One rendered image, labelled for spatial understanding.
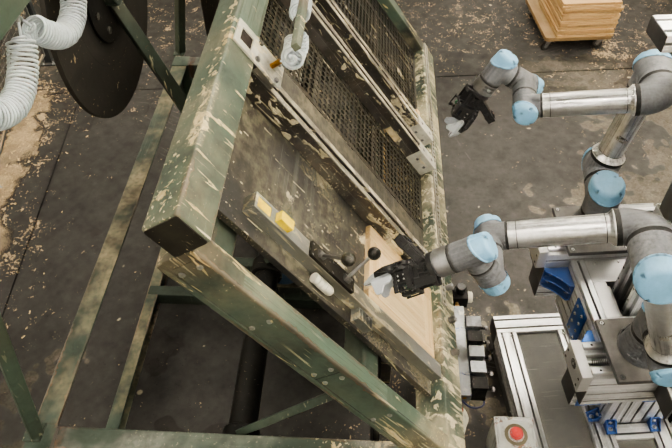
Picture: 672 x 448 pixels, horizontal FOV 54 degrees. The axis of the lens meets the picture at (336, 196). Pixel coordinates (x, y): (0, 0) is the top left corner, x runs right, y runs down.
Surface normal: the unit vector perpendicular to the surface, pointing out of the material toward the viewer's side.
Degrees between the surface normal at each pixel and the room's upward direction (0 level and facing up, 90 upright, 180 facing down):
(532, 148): 0
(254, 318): 90
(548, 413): 0
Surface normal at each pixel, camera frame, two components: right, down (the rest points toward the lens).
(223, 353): -0.01, -0.70
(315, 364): -0.05, 0.72
